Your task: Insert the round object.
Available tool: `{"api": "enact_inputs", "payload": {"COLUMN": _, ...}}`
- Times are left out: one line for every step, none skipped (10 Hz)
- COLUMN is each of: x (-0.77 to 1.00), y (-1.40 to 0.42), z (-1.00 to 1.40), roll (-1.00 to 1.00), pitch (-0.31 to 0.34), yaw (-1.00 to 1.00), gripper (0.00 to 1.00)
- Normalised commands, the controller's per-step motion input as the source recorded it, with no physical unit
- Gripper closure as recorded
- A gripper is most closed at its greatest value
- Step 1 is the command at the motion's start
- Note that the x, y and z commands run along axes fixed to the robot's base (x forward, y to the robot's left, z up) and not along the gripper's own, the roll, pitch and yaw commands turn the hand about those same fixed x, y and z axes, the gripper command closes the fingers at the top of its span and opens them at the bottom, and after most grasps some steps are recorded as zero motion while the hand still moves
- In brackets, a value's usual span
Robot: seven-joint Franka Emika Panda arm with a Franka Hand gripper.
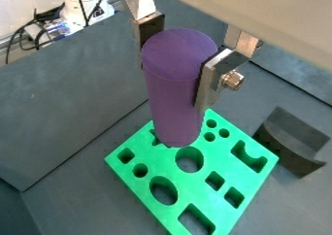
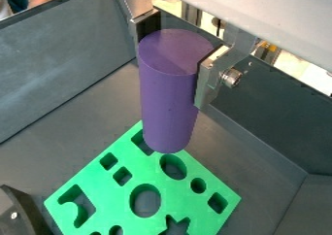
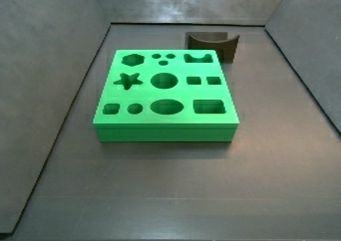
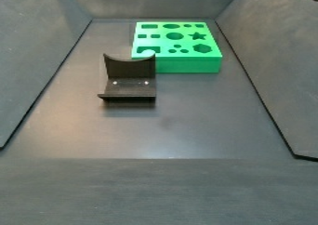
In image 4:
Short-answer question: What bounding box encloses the black curved holder stand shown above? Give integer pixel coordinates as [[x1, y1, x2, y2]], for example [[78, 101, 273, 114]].
[[98, 54, 157, 100]]

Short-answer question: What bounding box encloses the green shape sorter block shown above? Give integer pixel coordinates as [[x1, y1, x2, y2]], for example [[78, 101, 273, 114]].
[[133, 21, 222, 73]]

